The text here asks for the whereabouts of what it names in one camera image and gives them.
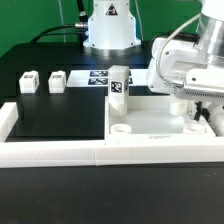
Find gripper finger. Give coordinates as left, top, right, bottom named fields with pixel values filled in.
left=194, top=101, right=202, bottom=121
left=203, top=103, right=217, bottom=120

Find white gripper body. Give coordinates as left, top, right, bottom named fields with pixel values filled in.
left=147, top=37, right=224, bottom=102

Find white square table top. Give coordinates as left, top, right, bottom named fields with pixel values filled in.
left=104, top=96, right=216, bottom=139

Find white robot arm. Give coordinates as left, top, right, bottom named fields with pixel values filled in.
left=84, top=0, right=224, bottom=106

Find white marker sheet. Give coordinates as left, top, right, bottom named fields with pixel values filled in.
left=66, top=69, right=147, bottom=87

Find white U-shaped obstacle fence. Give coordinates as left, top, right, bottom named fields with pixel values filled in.
left=0, top=96, right=224, bottom=168

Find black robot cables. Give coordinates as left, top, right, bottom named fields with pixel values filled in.
left=30, top=0, right=90, bottom=44

